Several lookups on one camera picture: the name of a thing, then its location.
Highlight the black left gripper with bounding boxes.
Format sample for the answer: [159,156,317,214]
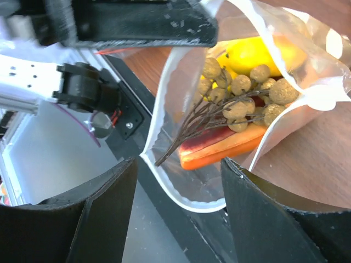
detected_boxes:
[35,1,218,49]

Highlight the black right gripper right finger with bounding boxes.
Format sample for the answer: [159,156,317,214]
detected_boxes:
[220,158,350,262]

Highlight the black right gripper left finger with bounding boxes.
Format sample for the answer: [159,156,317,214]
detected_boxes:
[1,158,138,262]

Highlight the orange papaya slice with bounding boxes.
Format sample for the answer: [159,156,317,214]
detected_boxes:
[178,101,291,170]

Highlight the brown longan bunch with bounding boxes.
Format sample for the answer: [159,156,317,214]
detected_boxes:
[155,56,300,167]

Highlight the clear white-dotted zip bag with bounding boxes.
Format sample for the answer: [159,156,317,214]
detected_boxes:
[141,1,350,213]

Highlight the orange yellow mango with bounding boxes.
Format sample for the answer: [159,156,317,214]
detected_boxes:
[200,36,308,102]

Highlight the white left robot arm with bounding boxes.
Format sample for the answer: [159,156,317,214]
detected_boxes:
[1,1,218,138]

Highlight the orange-zipper clear bag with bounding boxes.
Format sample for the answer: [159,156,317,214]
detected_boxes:
[95,48,127,55]

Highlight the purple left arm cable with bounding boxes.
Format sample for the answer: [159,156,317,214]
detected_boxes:
[59,105,102,148]

